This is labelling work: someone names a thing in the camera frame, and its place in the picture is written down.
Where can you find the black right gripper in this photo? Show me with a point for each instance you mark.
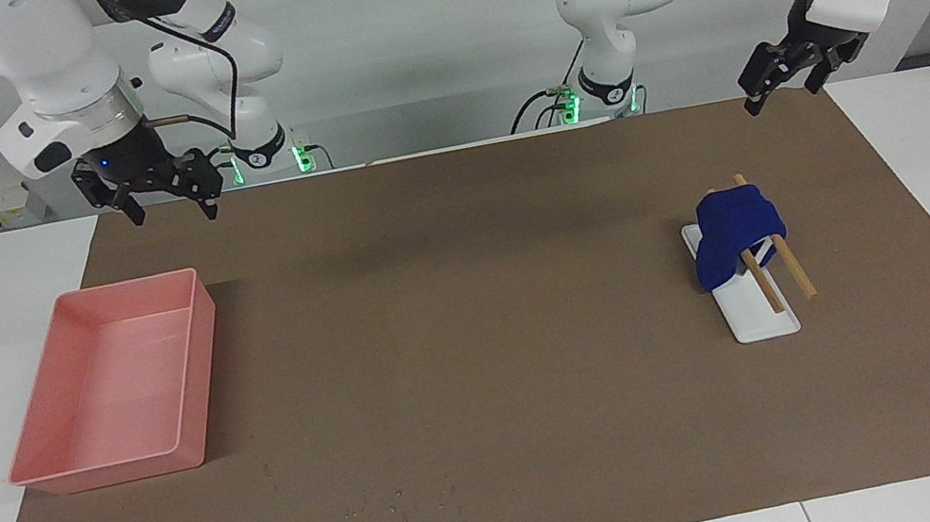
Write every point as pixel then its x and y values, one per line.
pixel 136 161

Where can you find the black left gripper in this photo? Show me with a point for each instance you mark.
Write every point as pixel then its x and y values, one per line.
pixel 809 42

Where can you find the blue towel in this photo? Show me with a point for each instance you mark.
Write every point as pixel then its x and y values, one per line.
pixel 731 224

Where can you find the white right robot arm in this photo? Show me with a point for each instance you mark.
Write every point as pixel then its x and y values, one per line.
pixel 45 48

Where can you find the pink plastic bin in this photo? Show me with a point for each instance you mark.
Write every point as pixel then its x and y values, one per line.
pixel 115 390

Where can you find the white rack with wooden rods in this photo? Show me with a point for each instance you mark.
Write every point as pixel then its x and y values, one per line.
pixel 761 322

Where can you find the brown table mat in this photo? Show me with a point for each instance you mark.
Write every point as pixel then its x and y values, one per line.
pixel 489 343

